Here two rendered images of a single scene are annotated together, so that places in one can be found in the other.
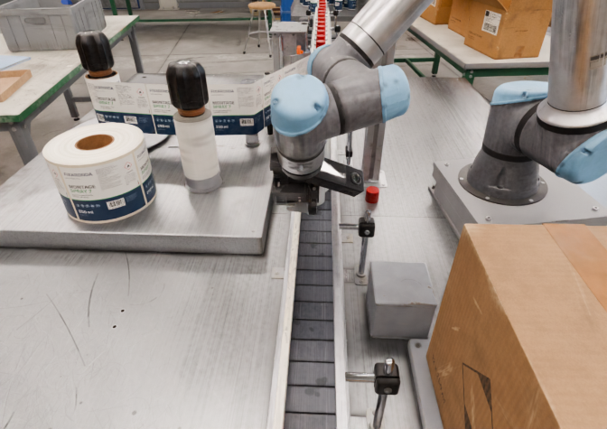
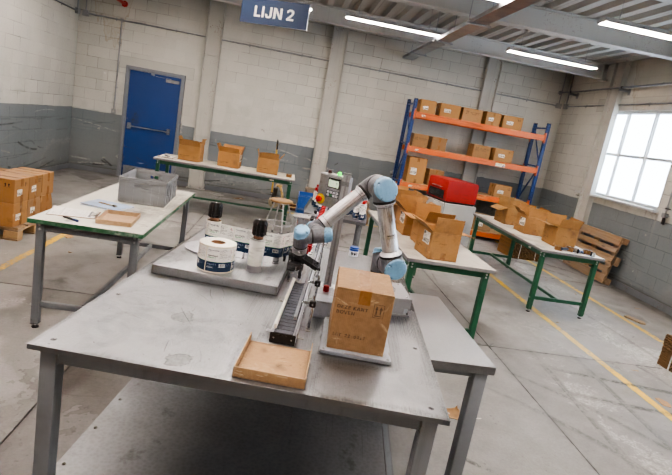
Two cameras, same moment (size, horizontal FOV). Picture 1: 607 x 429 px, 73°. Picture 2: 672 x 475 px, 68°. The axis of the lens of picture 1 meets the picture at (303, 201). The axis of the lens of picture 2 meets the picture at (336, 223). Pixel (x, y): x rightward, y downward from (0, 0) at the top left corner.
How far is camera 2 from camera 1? 187 cm
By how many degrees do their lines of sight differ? 24
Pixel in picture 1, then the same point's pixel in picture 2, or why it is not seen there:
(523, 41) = (445, 251)
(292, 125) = (299, 236)
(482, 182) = not seen: hidden behind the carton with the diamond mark
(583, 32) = (383, 228)
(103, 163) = (224, 248)
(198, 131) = (259, 245)
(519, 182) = not seen: hidden behind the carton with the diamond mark
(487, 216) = not seen: hidden behind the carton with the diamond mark
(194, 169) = (253, 261)
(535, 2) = (449, 229)
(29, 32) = (135, 192)
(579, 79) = (385, 242)
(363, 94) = (319, 232)
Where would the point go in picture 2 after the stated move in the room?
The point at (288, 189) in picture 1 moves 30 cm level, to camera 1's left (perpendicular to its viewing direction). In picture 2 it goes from (293, 262) to (234, 252)
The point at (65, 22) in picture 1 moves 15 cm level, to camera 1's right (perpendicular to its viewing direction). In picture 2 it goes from (161, 190) to (178, 193)
